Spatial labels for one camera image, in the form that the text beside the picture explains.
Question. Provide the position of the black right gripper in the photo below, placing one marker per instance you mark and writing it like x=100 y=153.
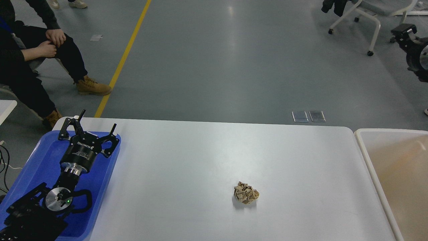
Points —
x=416 y=49

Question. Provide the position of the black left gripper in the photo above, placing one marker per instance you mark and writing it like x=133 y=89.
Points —
x=84 y=147

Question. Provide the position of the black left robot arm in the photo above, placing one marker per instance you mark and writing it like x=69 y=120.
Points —
x=59 y=192

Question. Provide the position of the person's lower hand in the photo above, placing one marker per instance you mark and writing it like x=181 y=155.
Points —
x=46 y=49

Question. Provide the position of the person's upper hand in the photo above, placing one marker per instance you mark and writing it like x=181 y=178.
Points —
x=57 y=36

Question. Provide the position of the tan boot near table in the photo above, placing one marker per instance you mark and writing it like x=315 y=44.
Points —
x=50 y=120

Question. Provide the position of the tan boot on floor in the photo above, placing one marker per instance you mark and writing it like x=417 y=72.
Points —
x=88 y=86

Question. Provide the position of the blue plastic tray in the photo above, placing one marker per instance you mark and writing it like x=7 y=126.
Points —
x=44 y=166

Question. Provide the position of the white rolling chair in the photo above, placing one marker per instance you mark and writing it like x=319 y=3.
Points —
x=372 y=8

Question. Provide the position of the white side table corner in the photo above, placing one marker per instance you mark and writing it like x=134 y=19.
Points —
x=6 y=107

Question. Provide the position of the dark jacket on chair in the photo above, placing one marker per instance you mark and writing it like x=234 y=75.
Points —
x=337 y=5

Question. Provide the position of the beige plastic bin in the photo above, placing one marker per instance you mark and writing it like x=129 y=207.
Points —
x=397 y=161

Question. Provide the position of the seated person in black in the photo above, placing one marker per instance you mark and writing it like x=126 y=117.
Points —
x=18 y=43

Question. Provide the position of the right metal floor plate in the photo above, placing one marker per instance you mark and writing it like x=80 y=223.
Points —
x=317 y=116

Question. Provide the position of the metal floor plate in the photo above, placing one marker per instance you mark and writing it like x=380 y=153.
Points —
x=300 y=116
x=317 y=116

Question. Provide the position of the bystander's white shoes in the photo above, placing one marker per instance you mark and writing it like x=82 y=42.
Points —
x=77 y=4

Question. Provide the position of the left metal floor plate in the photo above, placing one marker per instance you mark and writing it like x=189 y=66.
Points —
x=300 y=116

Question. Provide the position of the crumpled brown paper ball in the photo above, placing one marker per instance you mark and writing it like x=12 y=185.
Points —
x=245 y=193

